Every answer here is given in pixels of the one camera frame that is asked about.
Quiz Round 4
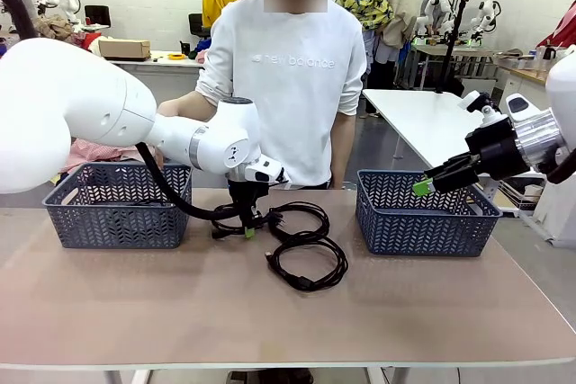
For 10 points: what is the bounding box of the white draped cover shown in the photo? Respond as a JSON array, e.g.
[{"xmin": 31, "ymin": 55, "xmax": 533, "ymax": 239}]
[{"xmin": 533, "ymin": 172, "xmax": 576, "ymax": 248}]

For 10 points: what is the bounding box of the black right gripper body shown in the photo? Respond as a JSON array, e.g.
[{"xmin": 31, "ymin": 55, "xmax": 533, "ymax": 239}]
[{"xmin": 465, "ymin": 121, "xmax": 532, "ymax": 181}]

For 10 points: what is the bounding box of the black tripod stand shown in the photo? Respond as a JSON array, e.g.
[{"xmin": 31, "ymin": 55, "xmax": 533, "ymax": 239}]
[{"xmin": 436, "ymin": 0, "xmax": 472, "ymax": 96}]

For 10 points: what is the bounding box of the pink fabric pile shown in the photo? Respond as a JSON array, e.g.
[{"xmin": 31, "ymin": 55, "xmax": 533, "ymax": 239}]
[{"xmin": 58, "ymin": 138, "xmax": 158, "ymax": 174}]

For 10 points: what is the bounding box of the person's left forearm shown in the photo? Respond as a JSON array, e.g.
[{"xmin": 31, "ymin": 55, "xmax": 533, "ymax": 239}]
[{"xmin": 330, "ymin": 110, "xmax": 356, "ymax": 191}]

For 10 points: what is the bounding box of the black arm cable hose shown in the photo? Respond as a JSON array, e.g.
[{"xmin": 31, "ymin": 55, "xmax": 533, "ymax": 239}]
[
  {"xmin": 0, "ymin": 0, "xmax": 242, "ymax": 222},
  {"xmin": 544, "ymin": 147, "xmax": 576, "ymax": 185}
]

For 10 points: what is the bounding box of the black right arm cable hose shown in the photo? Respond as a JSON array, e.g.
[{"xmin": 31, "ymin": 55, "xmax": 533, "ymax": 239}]
[{"xmin": 544, "ymin": 147, "xmax": 576, "ymax": 185}]

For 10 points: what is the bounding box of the black base under table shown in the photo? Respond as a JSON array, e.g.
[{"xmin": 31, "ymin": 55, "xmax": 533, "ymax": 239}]
[{"xmin": 227, "ymin": 370, "xmax": 315, "ymax": 384}]

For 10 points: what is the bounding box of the brown cloth pile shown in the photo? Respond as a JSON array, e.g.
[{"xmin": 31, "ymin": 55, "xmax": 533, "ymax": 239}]
[{"xmin": 33, "ymin": 13, "xmax": 76, "ymax": 40}]

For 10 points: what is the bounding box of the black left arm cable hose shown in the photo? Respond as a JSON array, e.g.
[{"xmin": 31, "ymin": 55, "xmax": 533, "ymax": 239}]
[{"xmin": 0, "ymin": 0, "xmax": 242, "ymax": 222}]

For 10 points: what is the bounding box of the grey perforated plastic basket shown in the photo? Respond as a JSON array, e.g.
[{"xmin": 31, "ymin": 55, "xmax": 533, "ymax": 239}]
[
  {"xmin": 42, "ymin": 162, "xmax": 194, "ymax": 250},
  {"xmin": 355, "ymin": 169, "xmax": 504, "ymax": 258}
]

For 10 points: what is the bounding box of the wooden desk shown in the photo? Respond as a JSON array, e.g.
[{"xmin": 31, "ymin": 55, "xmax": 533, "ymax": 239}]
[{"xmin": 494, "ymin": 49, "xmax": 551, "ymax": 104}]

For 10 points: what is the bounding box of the white side table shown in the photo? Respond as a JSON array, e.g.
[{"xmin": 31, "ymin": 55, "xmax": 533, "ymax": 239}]
[{"xmin": 362, "ymin": 88, "xmax": 548, "ymax": 178}]

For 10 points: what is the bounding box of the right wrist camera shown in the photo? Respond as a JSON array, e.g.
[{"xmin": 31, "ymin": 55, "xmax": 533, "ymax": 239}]
[{"xmin": 457, "ymin": 90, "xmax": 501, "ymax": 128}]

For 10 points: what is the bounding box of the brown cardboard box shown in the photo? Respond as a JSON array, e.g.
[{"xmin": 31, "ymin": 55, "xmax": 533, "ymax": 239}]
[{"xmin": 97, "ymin": 39, "xmax": 152, "ymax": 60}]

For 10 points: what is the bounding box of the white table leg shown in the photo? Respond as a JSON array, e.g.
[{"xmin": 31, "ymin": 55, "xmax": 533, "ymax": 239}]
[
  {"xmin": 366, "ymin": 365, "xmax": 409, "ymax": 384},
  {"xmin": 102, "ymin": 368, "xmax": 150, "ymax": 384}
]

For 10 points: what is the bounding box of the person in white sweater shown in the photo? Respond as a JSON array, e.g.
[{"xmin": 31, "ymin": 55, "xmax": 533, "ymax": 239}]
[{"xmin": 196, "ymin": 0, "xmax": 368, "ymax": 190}]

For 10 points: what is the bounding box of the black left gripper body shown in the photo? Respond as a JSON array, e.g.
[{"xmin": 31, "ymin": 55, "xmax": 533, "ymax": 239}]
[{"xmin": 228, "ymin": 180, "xmax": 271, "ymax": 219}]

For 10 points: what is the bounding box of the white workbench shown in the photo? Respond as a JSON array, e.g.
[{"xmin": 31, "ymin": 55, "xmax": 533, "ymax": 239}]
[{"xmin": 102, "ymin": 51, "xmax": 208, "ymax": 104}]

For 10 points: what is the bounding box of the dark red fabric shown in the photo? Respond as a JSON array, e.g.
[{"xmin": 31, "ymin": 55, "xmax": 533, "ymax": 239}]
[{"xmin": 537, "ymin": 0, "xmax": 576, "ymax": 50}]

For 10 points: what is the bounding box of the mannequin in beige jacket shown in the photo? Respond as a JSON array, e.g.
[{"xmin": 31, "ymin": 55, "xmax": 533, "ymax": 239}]
[{"xmin": 382, "ymin": 0, "xmax": 420, "ymax": 50}]

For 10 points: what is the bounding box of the black office chair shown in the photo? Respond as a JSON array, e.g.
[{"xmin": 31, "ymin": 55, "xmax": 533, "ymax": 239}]
[
  {"xmin": 187, "ymin": 13, "xmax": 212, "ymax": 39},
  {"xmin": 84, "ymin": 4, "xmax": 112, "ymax": 28}
]

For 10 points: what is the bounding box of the red cloth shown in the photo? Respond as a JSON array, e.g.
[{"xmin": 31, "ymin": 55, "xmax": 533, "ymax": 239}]
[{"xmin": 74, "ymin": 31, "xmax": 103, "ymax": 50}]

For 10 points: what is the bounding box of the person's right forearm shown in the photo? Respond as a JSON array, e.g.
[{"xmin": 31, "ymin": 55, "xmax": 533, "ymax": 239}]
[{"xmin": 156, "ymin": 89, "xmax": 216, "ymax": 123}]

